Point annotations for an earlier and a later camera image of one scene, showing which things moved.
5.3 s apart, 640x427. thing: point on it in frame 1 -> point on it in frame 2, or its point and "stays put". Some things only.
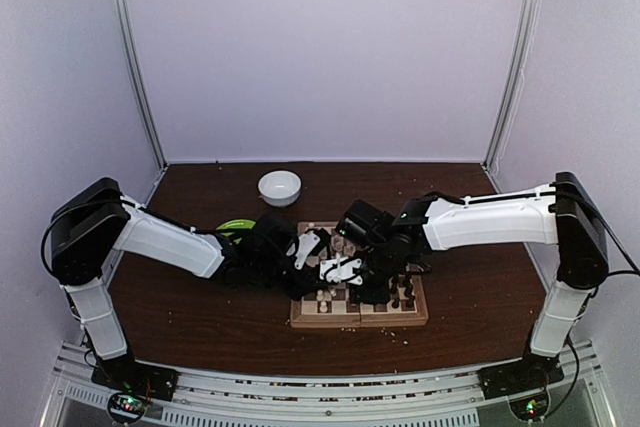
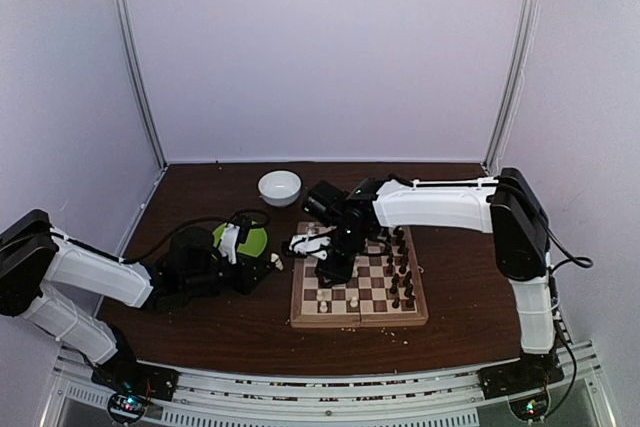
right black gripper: [377, 297] -> [340, 275]
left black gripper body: [267, 272] -> [201, 283]
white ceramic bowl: [280, 188] stays put
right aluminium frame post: [509, 100] stays put
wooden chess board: [330, 306] stays put
